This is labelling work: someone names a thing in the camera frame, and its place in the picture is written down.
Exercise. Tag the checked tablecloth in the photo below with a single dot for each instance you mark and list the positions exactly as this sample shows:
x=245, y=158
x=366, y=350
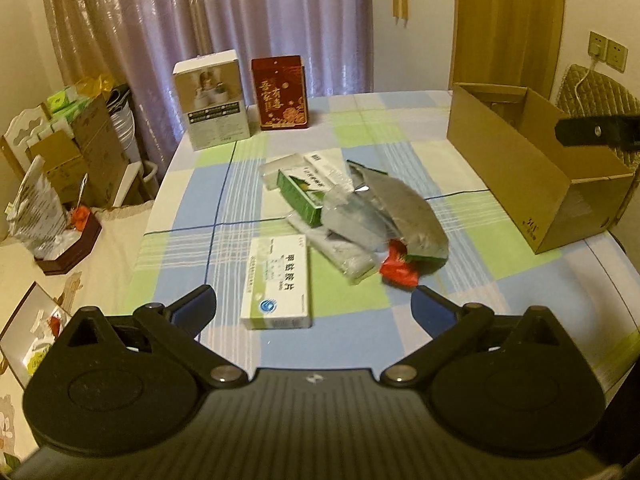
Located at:
x=212, y=204

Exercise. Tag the red candy wrapper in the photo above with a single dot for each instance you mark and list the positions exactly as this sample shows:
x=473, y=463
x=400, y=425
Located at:
x=396, y=269

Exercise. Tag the white humidifier product box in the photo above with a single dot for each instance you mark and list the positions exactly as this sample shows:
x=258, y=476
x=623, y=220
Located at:
x=210, y=95

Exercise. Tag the white carved chair back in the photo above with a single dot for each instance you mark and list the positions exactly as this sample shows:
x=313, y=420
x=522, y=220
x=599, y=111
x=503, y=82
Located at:
x=23, y=132

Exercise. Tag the brown cardboard box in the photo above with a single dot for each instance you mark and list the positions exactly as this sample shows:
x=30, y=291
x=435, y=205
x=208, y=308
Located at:
x=554, y=194

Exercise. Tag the double wall socket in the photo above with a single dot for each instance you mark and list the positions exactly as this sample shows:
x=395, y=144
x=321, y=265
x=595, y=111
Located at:
x=615, y=54

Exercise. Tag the green toothpaste box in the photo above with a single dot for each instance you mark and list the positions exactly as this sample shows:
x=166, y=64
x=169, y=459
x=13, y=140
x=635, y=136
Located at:
x=307, y=204

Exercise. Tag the white green medicine box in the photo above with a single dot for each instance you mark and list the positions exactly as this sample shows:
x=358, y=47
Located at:
x=275, y=293

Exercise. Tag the wooden door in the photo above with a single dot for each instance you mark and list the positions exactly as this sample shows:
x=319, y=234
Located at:
x=513, y=42

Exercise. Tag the red gift box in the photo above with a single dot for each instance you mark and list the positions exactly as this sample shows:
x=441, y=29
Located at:
x=280, y=90

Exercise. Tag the framed tray with snacks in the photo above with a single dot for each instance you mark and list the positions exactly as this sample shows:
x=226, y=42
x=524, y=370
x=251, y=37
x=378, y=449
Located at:
x=31, y=331

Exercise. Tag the clear plastic tray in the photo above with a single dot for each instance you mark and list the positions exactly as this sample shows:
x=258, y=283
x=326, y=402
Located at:
x=296, y=168

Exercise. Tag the clear plastic bag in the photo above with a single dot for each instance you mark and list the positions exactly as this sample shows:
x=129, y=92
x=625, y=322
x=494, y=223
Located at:
x=360, y=217

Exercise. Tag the black das finger of the right gripper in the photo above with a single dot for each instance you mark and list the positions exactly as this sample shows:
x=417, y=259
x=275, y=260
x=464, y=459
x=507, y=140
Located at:
x=615, y=131

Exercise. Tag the clear white packet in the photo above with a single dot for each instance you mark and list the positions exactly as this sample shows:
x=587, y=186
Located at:
x=353, y=261

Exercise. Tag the dark wooden tray box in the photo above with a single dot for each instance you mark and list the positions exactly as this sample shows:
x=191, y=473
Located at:
x=78, y=251

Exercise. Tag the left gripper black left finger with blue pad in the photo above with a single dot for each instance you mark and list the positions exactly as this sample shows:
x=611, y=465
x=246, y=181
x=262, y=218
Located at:
x=175, y=329

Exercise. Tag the purple curtain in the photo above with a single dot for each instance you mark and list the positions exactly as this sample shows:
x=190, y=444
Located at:
x=138, y=42

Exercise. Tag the quilted brown chair cover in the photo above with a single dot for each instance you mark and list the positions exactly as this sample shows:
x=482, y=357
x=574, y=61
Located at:
x=585, y=93

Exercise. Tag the long white slim box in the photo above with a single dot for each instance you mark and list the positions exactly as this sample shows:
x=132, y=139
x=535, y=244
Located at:
x=329, y=171

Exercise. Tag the stacked cardboard boxes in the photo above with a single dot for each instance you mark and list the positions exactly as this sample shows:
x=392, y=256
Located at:
x=94, y=151

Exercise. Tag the silver foil pouch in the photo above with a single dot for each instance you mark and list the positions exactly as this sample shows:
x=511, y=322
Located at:
x=405, y=211

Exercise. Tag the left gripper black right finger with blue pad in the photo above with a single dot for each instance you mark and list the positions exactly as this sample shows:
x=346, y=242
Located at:
x=454, y=332

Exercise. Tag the white charger plug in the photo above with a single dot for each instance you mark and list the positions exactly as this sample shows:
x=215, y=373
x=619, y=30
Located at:
x=596, y=50

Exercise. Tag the white printed plastic bag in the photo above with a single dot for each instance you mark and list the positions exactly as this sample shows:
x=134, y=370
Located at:
x=36, y=217

